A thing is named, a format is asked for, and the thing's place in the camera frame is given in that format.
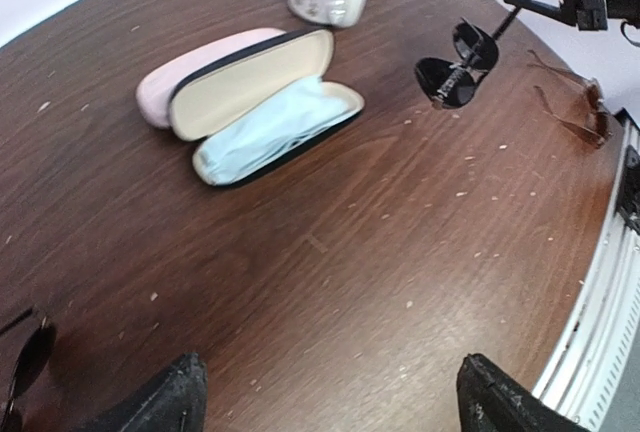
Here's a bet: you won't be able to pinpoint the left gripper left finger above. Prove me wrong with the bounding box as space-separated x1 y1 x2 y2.
77 352 208 432

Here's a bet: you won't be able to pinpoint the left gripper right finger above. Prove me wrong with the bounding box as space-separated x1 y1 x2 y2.
456 353 584 432

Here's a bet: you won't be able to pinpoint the black sunglasses dark lenses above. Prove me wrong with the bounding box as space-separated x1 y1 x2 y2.
414 6 521 110

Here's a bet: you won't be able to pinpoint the blue cleaning cloth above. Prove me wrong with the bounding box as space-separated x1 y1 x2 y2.
192 75 365 186

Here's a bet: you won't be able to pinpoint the black glasses case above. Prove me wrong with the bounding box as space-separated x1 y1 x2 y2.
168 28 365 187

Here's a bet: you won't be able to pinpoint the pink glasses case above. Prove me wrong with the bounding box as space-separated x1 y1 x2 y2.
135 26 289 131

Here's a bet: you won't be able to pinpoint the front aluminium rail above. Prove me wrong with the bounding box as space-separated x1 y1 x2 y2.
533 109 639 431

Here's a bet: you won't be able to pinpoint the tortoise frame glasses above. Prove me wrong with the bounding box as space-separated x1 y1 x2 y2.
527 49 612 149

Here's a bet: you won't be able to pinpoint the thin black frame glasses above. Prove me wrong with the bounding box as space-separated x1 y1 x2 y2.
1 306 57 432

